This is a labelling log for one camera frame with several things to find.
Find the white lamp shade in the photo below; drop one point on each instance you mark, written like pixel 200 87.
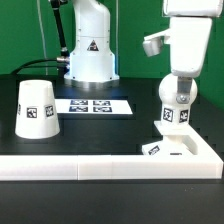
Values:
pixel 36 112

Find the white tag sheet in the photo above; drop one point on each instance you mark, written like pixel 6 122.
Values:
pixel 87 106

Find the white L-shaped fence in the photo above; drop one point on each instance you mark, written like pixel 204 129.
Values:
pixel 205 165

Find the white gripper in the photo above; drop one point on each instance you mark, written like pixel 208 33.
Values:
pixel 188 39

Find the white lamp base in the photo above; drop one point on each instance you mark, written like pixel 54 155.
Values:
pixel 176 140

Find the white lamp bulb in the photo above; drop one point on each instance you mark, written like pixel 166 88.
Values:
pixel 172 112

